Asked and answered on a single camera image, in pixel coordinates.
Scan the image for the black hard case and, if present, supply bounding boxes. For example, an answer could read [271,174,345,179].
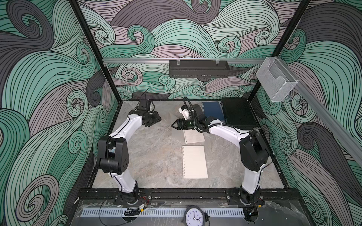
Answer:
[221,98,257,130]

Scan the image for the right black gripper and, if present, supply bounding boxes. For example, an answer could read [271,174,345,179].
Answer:
[172,119,199,131]

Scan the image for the round analog clock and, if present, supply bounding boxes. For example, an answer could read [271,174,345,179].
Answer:
[182,206,206,226]

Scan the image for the right side aluminium rail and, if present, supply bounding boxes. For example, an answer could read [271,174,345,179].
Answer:
[277,58,362,165]

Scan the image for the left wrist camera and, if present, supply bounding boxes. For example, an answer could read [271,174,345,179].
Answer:
[138,99,151,112]

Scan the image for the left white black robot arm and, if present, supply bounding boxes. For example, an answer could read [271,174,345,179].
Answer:
[96,109,162,203]

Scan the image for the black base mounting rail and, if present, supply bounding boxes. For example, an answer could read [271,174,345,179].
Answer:
[78,188,301,206]

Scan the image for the aluminium wall rail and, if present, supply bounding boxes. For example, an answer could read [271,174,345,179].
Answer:
[103,57,265,64]

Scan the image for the blue cover notebook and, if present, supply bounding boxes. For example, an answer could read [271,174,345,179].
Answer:
[202,102,225,122]

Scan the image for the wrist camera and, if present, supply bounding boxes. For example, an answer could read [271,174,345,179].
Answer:
[138,99,151,112]
[179,105,195,120]

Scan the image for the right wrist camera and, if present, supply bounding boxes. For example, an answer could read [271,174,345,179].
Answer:
[179,105,195,120]

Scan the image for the black wall-mounted tray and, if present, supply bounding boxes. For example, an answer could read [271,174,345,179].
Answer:
[169,60,230,79]

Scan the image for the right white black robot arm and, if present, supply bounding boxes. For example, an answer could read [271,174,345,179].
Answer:
[171,117,270,206]

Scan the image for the white slotted cable duct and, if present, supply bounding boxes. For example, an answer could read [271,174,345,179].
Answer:
[81,207,245,218]

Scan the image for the clear acrylic wall holder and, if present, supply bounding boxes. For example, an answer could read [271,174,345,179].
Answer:
[256,56,298,102]

